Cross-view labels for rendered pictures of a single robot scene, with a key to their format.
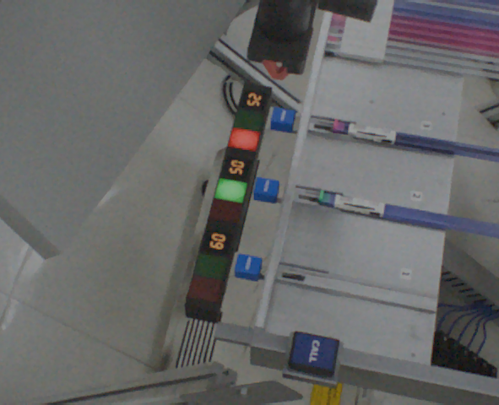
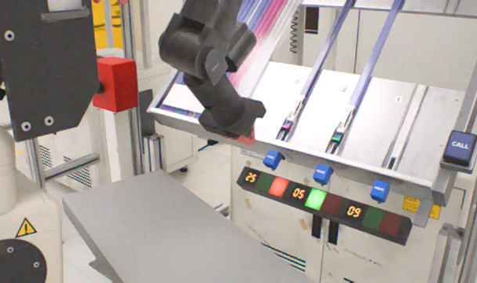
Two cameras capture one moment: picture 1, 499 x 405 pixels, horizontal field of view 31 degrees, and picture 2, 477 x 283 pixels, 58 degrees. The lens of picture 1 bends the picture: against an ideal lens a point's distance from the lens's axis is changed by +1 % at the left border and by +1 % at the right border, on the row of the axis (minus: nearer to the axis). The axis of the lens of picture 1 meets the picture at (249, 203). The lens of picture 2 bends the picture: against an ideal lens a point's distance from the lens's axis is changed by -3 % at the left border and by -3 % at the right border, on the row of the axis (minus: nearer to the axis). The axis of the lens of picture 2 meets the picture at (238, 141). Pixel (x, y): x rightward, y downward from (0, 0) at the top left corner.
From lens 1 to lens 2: 0.51 m
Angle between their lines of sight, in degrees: 24
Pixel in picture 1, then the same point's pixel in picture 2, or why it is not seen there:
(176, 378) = (439, 268)
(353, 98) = (267, 118)
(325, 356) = (464, 138)
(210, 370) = (445, 236)
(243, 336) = (426, 206)
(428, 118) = (292, 80)
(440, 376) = (475, 84)
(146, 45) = (196, 232)
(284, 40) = (243, 110)
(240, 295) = (337, 262)
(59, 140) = not seen: outside the picture
